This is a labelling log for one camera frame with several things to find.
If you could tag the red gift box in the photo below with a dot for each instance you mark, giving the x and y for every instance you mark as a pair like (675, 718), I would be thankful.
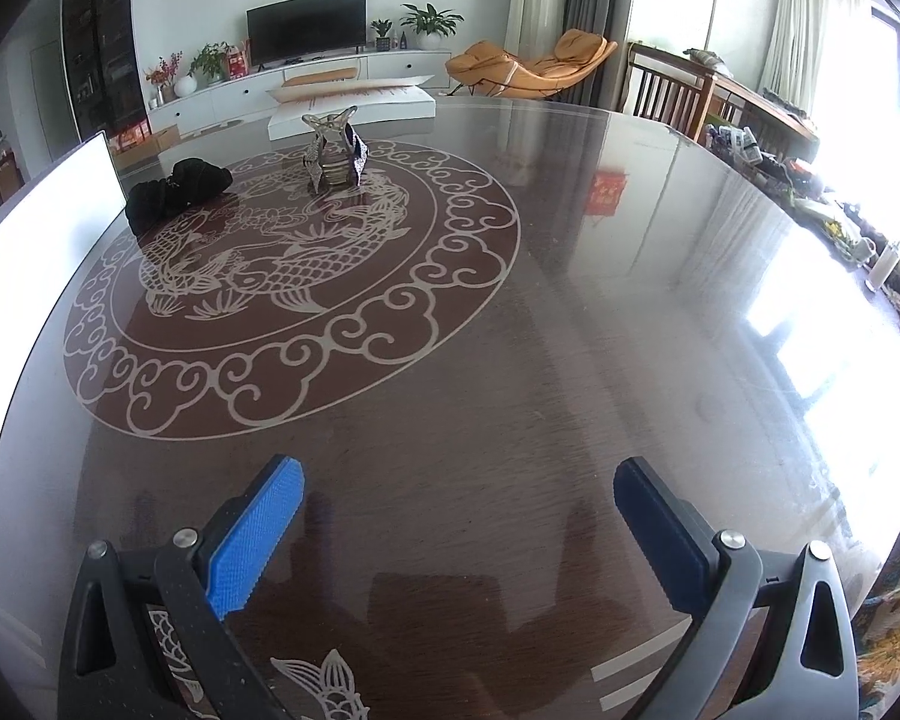
(236, 64)

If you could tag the orange snack boxes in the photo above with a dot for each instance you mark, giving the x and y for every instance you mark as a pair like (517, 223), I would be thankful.
(131, 136)

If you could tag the white cup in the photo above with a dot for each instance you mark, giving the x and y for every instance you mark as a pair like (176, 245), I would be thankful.
(885, 270)

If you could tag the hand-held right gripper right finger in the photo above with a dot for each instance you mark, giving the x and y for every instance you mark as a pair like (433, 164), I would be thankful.
(664, 540)

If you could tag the white vase with red flowers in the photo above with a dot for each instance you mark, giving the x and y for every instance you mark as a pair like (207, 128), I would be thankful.
(185, 85)

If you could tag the patterned clothing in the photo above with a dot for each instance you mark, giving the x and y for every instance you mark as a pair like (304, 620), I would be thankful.
(896, 630)

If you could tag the bushy green plant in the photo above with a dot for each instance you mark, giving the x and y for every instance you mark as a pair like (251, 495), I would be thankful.
(210, 60)

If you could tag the black velvet scrunchie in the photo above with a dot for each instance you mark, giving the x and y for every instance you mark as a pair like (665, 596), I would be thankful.
(180, 187)

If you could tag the orange lounge chair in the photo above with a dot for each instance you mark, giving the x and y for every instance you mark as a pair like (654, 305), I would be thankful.
(495, 64)

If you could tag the white storage box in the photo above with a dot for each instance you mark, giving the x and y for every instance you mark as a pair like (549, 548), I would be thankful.
(37, 240)

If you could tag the silver fish ornament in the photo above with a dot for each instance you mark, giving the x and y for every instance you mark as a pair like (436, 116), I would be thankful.
(330, 154)

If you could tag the white window curtain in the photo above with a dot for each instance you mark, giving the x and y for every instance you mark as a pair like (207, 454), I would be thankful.
(810, 22)

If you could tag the small potted plant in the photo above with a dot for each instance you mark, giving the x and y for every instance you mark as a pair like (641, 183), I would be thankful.
(382, 36)

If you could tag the white TV cabinet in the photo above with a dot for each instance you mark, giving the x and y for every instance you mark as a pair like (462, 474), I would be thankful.
(412, 60)

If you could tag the wooden sideboard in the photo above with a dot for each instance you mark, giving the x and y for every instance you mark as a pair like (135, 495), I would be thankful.
(772, 116)

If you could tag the dark display cabinet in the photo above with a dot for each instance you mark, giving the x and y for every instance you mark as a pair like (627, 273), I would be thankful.
(105, 52)

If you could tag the black television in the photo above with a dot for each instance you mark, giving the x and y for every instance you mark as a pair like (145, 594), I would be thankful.
(307, 26)

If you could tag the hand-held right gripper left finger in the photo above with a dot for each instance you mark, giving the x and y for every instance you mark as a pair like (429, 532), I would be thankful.
(259, 540)

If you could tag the row of small cluttered things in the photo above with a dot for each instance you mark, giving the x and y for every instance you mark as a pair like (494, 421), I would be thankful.
(802, 180)

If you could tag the large leafy potted plant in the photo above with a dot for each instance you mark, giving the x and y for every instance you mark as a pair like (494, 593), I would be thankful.
(429, 22)

